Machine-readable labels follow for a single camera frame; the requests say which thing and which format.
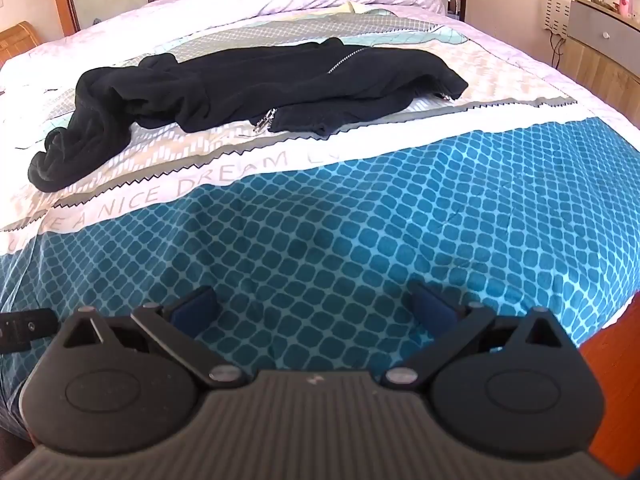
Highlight black pants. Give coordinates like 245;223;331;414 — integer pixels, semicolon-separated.
27;38;468;193

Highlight wooden dresser with grey drawer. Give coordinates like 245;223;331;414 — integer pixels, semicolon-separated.
560;0;639;125

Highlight white wall router panel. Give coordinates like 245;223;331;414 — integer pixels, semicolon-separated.
541;0;570;39

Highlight patterned teal bed sheet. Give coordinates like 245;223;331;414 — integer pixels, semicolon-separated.
0;1;640;441

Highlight wooden bed headboard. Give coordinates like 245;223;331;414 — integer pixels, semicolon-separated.
0;21;41;66

